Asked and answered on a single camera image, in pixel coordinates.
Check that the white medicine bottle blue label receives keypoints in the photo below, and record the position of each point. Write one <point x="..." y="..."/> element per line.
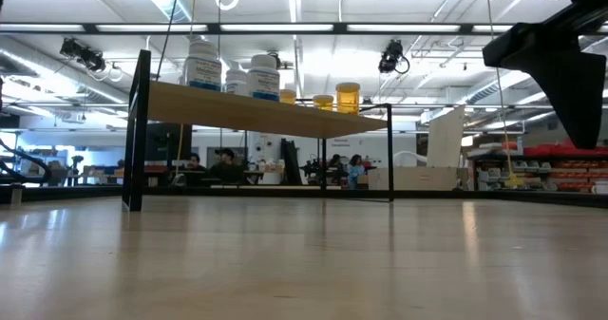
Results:
<point x="263" y="78"/>
<point x="203" y="66"/>
<point x="236" y="82"/>

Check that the storage rack with red bins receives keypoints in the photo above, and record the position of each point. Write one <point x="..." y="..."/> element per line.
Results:
<point x="546" y="173"/>

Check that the black leaning panel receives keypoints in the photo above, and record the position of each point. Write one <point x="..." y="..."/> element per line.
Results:
<point x="290" y="161"/>

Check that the orange pill bottle white cap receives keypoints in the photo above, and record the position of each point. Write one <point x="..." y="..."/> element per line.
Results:
<point x="323" y="103"/>
<point x="348" y="99"/>
<point x="288" y="97"/>

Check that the black table edge frame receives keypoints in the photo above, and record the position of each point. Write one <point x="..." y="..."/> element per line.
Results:
<point x="71" y="193"/>

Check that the black hanging camera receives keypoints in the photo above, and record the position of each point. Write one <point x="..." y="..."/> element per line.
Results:
<point x="392" y="56"/>
<point x="83" y="54"/>

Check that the black overhead rig bar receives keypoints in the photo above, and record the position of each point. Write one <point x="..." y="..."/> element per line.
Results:
<point x="339" y="28"/>

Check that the wooden shelf with black frame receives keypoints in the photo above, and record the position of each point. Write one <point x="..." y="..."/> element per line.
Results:
<point x="247" y="113"/>

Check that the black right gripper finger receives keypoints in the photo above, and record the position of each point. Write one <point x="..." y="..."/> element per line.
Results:
<point x="570" y="73"/>

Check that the person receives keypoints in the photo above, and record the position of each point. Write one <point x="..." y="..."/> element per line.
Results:
<point x="355" y="170"/>
<point x="194" y="168"/>
<point x="227" y="168"/>
<point x="335" y="165"/>

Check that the white board panel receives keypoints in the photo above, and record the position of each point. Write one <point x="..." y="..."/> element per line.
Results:
<point x="446" y="139"/>

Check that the black monitor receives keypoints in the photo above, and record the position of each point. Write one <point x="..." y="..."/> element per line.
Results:
<point x="161" y="142"/>

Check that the beige box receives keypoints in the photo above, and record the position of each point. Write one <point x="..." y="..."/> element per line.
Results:
<point x="413" y="178"/>

